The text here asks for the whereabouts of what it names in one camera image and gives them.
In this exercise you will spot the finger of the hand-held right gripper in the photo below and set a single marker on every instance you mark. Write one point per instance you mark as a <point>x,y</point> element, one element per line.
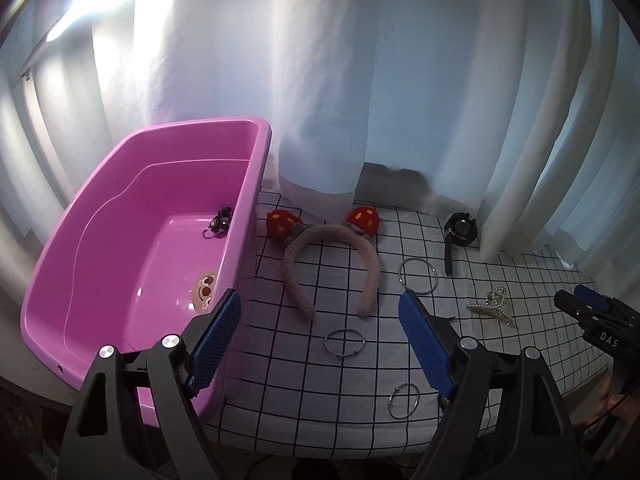
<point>590,295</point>
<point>572,305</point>

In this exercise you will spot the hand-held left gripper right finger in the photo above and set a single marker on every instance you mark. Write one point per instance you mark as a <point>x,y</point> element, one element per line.
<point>425,345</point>

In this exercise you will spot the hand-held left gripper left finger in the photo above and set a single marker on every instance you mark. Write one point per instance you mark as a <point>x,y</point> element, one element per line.
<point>215,340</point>

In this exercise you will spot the pink strawberry plush headband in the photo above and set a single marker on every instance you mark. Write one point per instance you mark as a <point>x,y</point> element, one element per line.
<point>295,280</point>

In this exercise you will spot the black wrist watch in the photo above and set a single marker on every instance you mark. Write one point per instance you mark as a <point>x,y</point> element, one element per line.
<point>460,230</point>

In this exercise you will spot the pink plastic tub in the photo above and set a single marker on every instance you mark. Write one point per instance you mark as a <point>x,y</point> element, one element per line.
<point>125,220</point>

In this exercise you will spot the round cartoon face clip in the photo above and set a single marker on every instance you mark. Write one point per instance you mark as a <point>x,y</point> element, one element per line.
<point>205,290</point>

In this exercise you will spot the silver bangle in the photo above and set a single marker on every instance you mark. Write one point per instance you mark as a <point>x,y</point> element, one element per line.
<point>400,275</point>
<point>325,342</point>
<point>389,402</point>

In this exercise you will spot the pearl hair claw clip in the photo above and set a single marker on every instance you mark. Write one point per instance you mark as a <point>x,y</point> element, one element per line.
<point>492,310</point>

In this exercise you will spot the black checked white cloth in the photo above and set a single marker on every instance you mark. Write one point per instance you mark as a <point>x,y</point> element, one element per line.
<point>300,385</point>

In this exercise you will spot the white curtain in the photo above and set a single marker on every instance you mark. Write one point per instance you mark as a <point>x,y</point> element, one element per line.
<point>325,85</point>

